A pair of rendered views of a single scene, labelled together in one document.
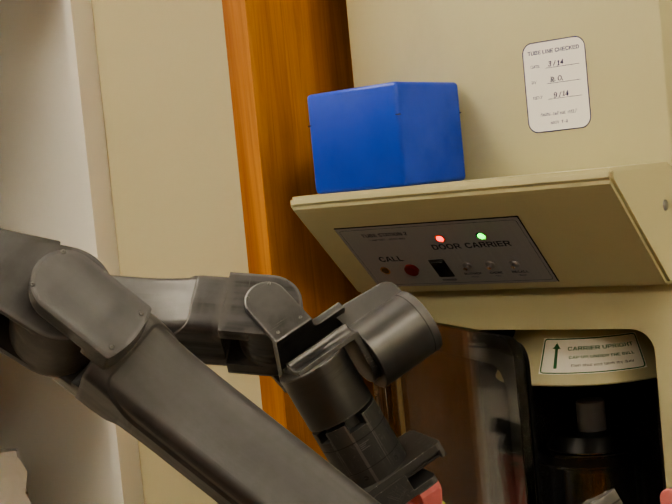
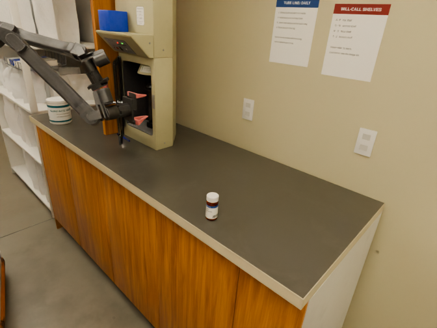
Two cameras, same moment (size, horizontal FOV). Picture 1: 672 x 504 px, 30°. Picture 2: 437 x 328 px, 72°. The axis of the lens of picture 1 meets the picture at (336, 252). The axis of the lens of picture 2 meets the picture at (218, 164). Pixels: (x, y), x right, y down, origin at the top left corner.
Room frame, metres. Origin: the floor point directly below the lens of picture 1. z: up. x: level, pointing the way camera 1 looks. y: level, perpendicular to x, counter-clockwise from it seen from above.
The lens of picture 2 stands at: (-0.42, -0.70, 1.57)
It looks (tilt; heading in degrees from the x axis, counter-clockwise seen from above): 25 degrees down; 3
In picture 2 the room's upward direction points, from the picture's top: 4 degrees clockwise
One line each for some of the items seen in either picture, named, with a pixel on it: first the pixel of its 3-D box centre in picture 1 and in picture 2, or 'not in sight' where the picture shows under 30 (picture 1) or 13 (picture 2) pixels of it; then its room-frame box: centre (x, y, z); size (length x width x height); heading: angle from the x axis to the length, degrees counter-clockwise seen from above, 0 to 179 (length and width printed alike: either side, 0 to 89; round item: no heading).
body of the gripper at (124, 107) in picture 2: not in sight; (123, 110); (0.81, -0.21, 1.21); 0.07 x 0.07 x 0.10; 53
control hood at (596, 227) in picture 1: (475, 237); (123, 43); (1.09, -0.12, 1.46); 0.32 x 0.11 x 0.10; 52
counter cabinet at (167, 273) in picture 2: not in sight; (168, 222); (1.08, -0.34, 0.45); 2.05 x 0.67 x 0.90; 52
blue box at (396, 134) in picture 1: (387, 137); (113, 21); (1.14, -0.06, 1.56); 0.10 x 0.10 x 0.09; 52
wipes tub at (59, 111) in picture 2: not in sight; (59, 110); (1.36, 0.43, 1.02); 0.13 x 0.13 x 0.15
